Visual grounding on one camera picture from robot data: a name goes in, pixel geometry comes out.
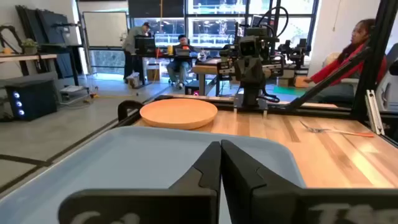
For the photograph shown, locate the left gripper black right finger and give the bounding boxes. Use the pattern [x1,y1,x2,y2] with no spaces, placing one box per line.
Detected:
[221,139,398,224]

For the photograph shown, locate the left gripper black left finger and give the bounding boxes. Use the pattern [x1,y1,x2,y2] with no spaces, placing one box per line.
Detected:
[58,141,222,224]

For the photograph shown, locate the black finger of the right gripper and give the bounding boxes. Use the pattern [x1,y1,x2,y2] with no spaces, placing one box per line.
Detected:
[234,62,253,90]
[252,62,271,90]

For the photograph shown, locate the orange round plate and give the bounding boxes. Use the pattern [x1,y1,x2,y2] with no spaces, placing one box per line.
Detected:
[139,98,218,131]

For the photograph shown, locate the metal fork orange handle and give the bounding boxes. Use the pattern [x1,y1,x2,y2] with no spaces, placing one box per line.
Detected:
[299,120,376,138]

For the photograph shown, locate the blue plastic tray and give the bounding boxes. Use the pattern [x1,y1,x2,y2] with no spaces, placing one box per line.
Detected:
[0,126,307,224]

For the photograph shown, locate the wooden work table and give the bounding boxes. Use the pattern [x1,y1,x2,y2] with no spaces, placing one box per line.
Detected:
[190,57,238,96]

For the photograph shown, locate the green floor mat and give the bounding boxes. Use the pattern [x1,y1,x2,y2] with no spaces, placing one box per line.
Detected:
[272,85,307,97]

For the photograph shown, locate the brown cardboard box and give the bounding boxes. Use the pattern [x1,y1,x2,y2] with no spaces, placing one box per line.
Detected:
[293,75,310,89]
[146,63,161,83]

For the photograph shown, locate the person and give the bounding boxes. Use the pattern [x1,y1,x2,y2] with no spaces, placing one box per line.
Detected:
[303,18,388,104]
[166,34,200,90]
[122,22,152,83]

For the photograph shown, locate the black computer monitor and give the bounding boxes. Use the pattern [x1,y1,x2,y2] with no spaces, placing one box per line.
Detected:
[134,34,157,57]

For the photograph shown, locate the white whiteboard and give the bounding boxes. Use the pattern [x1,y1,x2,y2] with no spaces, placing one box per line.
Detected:
[81,11,129,49]

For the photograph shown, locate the white chair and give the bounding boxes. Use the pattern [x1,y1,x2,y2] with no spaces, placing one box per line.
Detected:
[375,58,398,113]

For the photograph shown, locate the black leaning panels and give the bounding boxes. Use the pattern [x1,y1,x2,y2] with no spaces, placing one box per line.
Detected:
[14,4,82,79]

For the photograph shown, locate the black computer tower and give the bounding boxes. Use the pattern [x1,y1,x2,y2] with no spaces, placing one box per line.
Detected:
[4,73,59,122]

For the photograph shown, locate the small potted plant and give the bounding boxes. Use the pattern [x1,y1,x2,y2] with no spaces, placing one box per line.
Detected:
[21,37,40,56]

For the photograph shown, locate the wooden shelf board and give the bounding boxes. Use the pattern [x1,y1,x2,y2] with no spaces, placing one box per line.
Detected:
[0,52,58,63]

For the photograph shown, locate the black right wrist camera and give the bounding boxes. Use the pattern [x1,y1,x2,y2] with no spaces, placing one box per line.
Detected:
[238,35,266,58]

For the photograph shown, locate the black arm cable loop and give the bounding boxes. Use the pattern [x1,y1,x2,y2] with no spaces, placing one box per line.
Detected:
[256,5,290,39]

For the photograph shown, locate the black curved handle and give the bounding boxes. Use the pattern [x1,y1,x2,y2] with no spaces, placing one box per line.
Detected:
[117,99,144,124]

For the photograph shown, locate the silver aluminium bracket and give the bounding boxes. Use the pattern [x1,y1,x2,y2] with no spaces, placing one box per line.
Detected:
[364,89,386,136]

